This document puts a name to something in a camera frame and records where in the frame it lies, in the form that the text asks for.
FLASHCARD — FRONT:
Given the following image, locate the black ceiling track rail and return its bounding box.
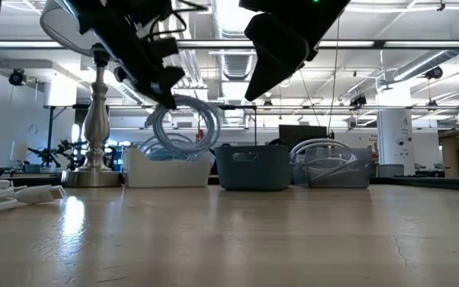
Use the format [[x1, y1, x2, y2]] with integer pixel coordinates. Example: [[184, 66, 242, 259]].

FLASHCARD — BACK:
[[44, 104, 459, 112]]

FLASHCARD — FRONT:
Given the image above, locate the white round column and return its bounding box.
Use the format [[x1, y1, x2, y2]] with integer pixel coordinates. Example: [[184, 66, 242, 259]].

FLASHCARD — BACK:
[[376, 109, 416, 176]]

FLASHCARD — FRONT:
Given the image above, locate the white hdmi cable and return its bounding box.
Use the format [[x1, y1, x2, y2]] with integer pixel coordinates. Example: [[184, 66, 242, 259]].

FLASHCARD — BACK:
[[290, 137, 368, 179], [0, 179, 67, 215]]

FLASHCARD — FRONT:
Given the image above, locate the white plastic bin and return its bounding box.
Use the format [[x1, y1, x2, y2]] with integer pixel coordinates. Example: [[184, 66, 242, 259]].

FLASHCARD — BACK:
[[124, 147, 214, 188]]

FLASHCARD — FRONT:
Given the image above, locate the light blue HDMI cable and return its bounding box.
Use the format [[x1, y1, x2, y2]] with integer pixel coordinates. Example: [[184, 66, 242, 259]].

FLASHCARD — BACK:
[[147, 146, 214, 163], [136, 134, 198, 162], [145, 94, 222, 155]]

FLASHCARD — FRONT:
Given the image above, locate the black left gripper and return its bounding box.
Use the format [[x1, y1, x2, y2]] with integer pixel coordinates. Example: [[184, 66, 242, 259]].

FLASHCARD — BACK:
[[80, 11, 186, 111]]

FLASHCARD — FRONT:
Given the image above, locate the black ceiling spotlight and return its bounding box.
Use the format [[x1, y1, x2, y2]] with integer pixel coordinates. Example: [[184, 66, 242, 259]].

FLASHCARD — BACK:
[[349, 94, 369, 108], [424, 65, 445, 81], [8, 68, 27, 87]]

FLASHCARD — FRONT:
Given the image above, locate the teal plastic bin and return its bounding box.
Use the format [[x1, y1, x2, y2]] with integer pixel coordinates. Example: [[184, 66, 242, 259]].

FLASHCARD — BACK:
[[214, 144, 293, 191]]

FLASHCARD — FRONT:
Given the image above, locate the clear plastic bin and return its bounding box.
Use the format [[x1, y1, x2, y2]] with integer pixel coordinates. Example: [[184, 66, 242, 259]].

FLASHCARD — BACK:
[[292, 147, 373, 190]]

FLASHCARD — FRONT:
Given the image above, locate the black computer monitor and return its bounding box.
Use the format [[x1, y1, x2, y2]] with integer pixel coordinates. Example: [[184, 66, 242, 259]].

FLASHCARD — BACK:
[[278, 124, 329, 151]]

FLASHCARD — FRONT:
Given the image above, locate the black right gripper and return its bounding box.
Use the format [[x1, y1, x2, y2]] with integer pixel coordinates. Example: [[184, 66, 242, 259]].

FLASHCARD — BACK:
[[239, 0, 352, 102]]

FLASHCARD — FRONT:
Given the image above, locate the silver table lamp white shade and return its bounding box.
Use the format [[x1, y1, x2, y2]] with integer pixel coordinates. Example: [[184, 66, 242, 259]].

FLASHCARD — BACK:
[[39, 0, 124, 188]]

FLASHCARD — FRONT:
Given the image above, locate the black overhead frame beam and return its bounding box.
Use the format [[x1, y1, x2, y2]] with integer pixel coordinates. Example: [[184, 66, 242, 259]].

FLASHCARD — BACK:
[[0, 38, 459, 52]]

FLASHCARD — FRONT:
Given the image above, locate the grey waste bin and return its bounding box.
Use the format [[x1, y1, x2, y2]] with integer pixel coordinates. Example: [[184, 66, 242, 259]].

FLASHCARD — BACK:
[[379, 163, 405, 179]]

